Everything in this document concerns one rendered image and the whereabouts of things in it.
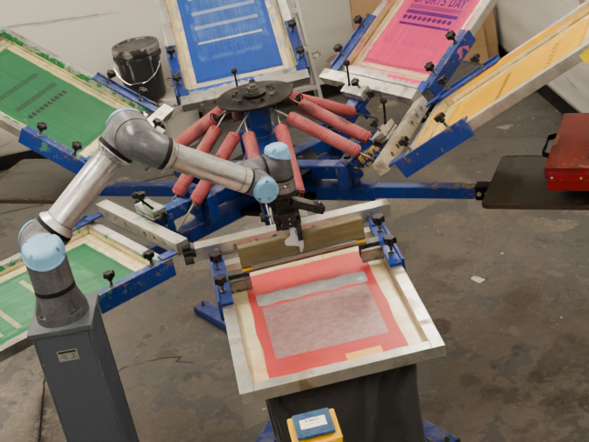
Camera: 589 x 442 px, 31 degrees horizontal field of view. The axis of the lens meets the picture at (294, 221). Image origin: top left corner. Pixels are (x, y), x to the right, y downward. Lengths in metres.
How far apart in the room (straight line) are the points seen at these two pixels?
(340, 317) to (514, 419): 1.26
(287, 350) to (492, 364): 1.63
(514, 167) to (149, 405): 1.90
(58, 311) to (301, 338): 0.71
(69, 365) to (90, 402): 0.14
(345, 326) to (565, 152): 1.05
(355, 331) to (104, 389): 0.75
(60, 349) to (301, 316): 0.74
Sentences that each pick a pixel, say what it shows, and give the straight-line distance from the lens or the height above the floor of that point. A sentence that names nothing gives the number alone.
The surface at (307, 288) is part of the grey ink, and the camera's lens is 3.44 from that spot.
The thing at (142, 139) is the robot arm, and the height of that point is 1.64.
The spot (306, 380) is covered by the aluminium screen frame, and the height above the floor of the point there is 0.98.
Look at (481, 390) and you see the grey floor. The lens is 4.49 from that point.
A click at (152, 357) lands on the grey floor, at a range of 5.11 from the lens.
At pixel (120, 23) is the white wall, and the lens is 7.41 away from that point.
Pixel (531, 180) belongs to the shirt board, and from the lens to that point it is 3.95.
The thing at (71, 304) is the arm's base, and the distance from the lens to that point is 3.08.
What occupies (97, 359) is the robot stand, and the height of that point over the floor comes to 1.08.
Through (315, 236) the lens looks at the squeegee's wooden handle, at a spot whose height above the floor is 1.12.
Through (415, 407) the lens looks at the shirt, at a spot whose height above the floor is 0.73.
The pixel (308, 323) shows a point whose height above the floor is 0.95.
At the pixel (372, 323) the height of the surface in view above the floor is 0.95.
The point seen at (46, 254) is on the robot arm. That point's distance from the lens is 3.01.
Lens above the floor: 2.69
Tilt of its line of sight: 27 degrees down
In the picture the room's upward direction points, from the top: 11 degrees counter-clockwise
